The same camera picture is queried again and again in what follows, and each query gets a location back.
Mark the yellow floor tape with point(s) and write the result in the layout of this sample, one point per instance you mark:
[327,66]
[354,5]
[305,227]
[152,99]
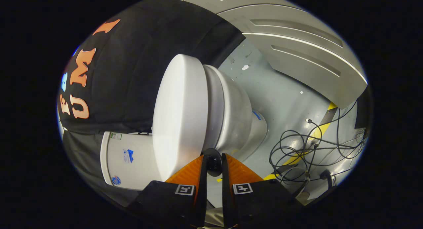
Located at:
[317,131]

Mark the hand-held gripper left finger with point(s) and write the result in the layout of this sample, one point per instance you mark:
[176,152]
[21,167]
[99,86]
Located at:
[202,192]

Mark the black backdrop cloth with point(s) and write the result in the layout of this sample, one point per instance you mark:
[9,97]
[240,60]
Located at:
[132,73]

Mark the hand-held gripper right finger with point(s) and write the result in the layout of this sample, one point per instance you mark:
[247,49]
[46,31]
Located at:
[226,192]

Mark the white toilet tank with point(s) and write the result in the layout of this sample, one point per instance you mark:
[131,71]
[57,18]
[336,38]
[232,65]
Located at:
[138,163]

